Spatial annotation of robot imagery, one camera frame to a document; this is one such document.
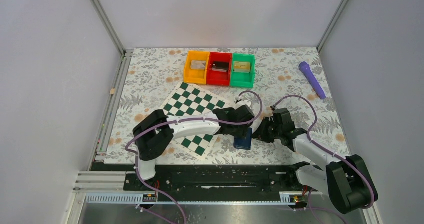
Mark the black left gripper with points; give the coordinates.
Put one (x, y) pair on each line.
(241, 129)

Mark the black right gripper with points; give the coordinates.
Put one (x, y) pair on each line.
(265, 131)

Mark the blue leather card holder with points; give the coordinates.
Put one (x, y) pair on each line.
(245, 142)

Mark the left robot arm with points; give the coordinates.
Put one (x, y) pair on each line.
(152, 135)

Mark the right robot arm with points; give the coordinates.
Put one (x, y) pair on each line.
(346, 180)

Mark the gold card box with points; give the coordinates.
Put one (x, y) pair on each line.
(241, 67)

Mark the black card box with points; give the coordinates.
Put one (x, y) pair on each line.
(220, 66)

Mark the silver card box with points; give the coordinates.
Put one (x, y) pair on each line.
(198, 65)

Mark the red plastic bin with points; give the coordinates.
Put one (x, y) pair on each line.
(219, 78)

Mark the green plastic bin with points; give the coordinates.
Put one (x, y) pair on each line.
(243, 80)

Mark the green white chessboard mat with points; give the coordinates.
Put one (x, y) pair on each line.
(190, 99)

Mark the yellow plastic bin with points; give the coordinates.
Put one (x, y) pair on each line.
(195, 76)

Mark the purple toy microphone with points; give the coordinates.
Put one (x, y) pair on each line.
(307, 72)

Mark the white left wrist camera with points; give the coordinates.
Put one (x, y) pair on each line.
(240, 102)

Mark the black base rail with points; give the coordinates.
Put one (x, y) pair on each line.
(239, 183)

